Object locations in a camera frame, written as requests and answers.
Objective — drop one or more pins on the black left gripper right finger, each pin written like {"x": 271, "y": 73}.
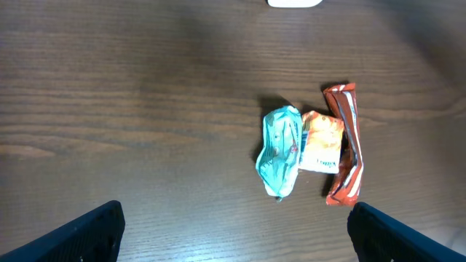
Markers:
{"x": 378, "y": 237}

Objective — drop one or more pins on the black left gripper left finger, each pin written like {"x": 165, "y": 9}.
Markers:
{"x": 94, "y": 236}

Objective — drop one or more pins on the orange snack bar wrapper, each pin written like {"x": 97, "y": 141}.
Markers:
{"x": 345, "y": 189}

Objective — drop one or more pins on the small orange tissue pack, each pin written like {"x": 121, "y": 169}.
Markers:
{"x": 321, "y": 143}

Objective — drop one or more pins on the teal snack packet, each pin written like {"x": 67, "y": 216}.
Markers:
{"x": 278, "y": 162}

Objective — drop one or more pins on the white barcode scanner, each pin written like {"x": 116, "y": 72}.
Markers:
{"x": 293, "y": 3}

